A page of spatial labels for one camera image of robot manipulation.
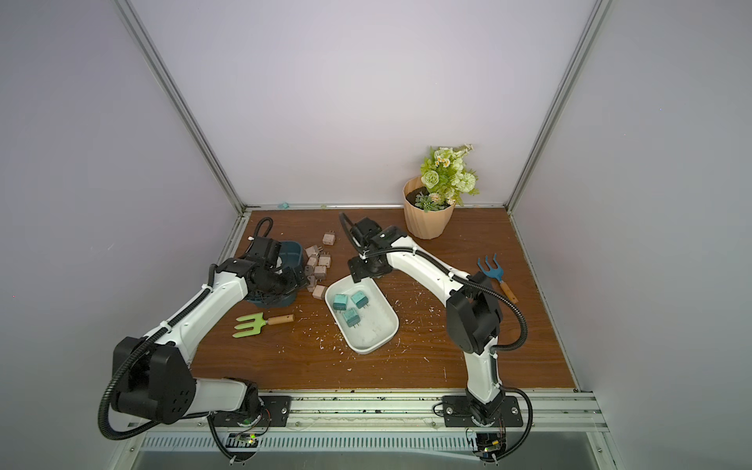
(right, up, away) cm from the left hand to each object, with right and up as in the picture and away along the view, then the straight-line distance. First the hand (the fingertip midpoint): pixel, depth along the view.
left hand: (302, 285), depth 85 cm
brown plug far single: (+4, +14, +23) cm, 27 cm away
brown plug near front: (+3, -4, +8) cm, 10 cm away
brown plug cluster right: (+3, +6, +16) cm, 18 cm away
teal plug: (+10, -7, +7) cm, 14 cm away
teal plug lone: (+17, -6, +6) cm, 19 cm away
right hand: (+18, +5, +1) cm, 19 cm away
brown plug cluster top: (-2, +9, +18) cm, 21 cm away
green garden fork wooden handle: (-15, -12, +4) cm, 20 cm away
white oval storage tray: (+17, -10, +5) cm, 21 cm away
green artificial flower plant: (+45, +34, +7) cm, 57 cm away
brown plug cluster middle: (+2, +2, +14) cm, 15 cm away
